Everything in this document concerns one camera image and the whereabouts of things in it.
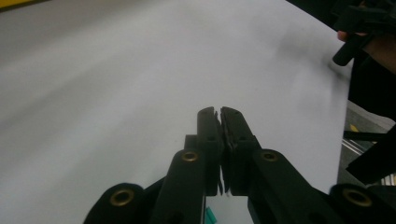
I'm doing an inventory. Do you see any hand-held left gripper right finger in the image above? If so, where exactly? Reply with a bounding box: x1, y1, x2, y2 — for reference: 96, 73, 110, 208
219, 105, 344, 224

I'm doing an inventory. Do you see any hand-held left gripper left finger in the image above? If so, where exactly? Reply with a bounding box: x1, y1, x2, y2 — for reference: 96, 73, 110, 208
154, 105, 224, 224

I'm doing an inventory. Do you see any teal binder clip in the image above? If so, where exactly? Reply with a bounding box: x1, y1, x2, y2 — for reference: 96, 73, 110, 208
205, 206, 219, 224

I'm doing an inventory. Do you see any white table cover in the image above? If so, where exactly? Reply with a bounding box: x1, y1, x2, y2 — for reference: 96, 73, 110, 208
0, 0, 353, 224

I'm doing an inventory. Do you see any yellow black organizer case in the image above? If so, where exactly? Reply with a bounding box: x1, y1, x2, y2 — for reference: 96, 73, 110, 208
0, 0, 43, 13

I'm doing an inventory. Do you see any aluminium floor rail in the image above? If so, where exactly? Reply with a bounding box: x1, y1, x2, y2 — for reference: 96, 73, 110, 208
340, 136, 396, 186

